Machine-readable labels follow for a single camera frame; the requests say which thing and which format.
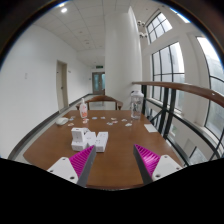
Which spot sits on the wooden handrail with railing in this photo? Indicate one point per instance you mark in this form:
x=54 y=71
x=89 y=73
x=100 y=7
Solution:
x=179 y=112

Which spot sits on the white power strip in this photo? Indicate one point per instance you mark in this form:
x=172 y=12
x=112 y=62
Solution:
x=101 y=141

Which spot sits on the white rounded object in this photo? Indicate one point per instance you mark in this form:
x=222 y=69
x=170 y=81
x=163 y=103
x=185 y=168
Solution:
x=61 y=121

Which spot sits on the white charger adapter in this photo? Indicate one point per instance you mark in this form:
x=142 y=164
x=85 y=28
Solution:
x=90 y=140

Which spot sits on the wooden chair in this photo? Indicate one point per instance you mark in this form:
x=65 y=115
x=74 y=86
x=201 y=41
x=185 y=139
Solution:
x=104 y=98

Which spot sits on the hand sanitizer pump bottle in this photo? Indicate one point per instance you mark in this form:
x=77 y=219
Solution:
x=83 y=109

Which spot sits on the double door at corridor end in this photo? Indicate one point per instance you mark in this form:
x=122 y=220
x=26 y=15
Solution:
x=98 y=83

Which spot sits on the side door in wall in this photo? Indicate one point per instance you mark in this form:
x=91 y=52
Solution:
x=61 y=85

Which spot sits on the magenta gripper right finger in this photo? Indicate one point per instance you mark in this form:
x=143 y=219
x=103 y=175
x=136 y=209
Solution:
x=152 y=166

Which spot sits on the white paper sheet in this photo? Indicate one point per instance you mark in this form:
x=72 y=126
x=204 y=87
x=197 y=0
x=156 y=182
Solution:
x=150 y=128

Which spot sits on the white charger cube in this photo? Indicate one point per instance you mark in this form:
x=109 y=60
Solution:
x=78 y=134

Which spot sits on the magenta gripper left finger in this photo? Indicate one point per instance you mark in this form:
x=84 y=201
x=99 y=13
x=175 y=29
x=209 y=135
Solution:
x=75 y=169

